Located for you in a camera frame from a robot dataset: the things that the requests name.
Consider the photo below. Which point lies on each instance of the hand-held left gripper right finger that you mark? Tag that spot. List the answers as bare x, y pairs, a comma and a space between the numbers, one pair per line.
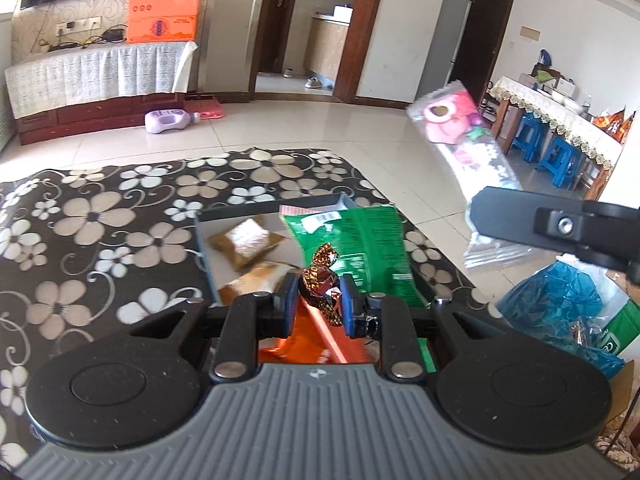
352, 307

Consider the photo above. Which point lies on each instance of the white countertop appliance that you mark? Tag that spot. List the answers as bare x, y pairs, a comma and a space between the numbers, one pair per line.
342, 12

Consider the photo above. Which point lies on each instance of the blue plastic stool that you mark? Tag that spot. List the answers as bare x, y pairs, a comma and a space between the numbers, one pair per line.
560, 160
527, 130

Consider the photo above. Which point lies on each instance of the beige wall panel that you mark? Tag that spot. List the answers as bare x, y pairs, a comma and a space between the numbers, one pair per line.
530, 33

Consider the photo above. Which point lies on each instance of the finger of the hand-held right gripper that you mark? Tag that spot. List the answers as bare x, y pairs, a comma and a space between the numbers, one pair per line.
505, 215

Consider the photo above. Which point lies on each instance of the green packet white print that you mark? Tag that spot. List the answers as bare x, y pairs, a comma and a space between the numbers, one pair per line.
622, 330

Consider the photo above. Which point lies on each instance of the wooden kitchen cabinet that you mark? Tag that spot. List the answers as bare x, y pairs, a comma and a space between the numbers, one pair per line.
325, 50

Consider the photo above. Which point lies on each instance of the clear packet brown pastry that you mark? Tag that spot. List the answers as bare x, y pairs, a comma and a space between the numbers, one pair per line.
245, 240
252, 282

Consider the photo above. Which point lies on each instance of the plain green snack bag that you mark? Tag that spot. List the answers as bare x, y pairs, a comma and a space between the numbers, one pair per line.
370, 245

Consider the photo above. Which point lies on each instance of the grey-blue cardboard box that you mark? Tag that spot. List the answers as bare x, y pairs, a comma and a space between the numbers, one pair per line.
327, 203

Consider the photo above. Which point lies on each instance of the long orange bar packet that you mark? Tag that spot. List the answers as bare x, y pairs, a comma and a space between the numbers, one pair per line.
345, 345

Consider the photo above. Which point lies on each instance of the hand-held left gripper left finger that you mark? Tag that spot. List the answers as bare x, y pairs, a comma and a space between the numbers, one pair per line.
286, 305

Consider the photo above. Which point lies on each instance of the clear pink bear candy packet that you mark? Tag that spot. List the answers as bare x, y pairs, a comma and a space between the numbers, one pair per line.
450, 120

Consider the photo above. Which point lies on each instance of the black floral coffee table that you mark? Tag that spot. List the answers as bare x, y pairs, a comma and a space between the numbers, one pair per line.
100, 260

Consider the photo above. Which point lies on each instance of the dark wooden door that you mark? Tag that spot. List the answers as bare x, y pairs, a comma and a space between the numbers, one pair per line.
280, 15

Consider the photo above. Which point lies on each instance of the white wall outlet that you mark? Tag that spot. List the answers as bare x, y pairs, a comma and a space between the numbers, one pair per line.
77, 26

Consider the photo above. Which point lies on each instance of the brown gold candy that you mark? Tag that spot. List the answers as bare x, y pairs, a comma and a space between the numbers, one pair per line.
320, 280

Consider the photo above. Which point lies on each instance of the black power strip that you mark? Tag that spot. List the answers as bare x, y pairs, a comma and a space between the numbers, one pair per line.
61, 46

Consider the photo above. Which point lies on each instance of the black power adapter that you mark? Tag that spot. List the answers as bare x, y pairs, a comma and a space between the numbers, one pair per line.
113, 35

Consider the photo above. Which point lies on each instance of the orange brown snack bag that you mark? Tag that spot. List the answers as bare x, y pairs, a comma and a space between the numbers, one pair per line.
626, 127
607, 121

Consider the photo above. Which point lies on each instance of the white lace covered cabinet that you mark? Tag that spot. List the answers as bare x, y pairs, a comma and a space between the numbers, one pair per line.
100, 72

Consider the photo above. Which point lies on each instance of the orange cardboard box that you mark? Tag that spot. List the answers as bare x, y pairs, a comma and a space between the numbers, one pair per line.
162, 12

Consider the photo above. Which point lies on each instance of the purple detergent bottle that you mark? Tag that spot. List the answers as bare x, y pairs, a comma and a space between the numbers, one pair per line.
170, 121

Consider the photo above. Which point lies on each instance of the pink floor mat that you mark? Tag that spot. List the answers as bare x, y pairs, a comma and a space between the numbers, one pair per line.
207, 108

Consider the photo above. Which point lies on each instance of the dark wooden TV cabinet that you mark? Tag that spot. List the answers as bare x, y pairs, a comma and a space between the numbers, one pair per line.
100, 120

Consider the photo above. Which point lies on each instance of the blue plastic bag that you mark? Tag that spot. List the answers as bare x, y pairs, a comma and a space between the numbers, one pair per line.
545, 300

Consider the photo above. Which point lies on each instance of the lace covered dining table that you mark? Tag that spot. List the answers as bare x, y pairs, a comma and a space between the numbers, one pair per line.
530, 105

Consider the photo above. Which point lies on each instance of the grey refrigerator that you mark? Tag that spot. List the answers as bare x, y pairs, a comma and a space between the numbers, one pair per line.
457, 45

